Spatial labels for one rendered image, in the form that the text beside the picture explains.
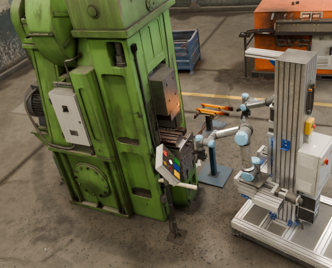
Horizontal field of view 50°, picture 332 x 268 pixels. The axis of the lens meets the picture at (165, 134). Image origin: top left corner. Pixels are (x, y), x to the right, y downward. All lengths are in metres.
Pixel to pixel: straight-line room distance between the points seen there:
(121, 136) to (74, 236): 1.46
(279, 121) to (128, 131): 1.52
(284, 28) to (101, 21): 4.19
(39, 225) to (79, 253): 0.81
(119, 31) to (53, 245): 2.72
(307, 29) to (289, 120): 3.64
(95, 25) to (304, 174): 2.26
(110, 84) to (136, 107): 0.35
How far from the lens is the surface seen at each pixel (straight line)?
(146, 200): 4.30
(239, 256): 4.06
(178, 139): 3.99
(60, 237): 4.72
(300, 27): 6.72
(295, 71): 3.03
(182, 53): 7.57
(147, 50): 3.52
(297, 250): 3.88
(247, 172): 3.38
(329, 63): 7.09
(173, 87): 3.74
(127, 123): 3.72
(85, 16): 3.29
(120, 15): 3.08
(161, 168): 3.34
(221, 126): 4.50
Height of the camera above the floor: 3.27
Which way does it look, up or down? 34 degrees down
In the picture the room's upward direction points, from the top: 10 degrees counter-clockwise
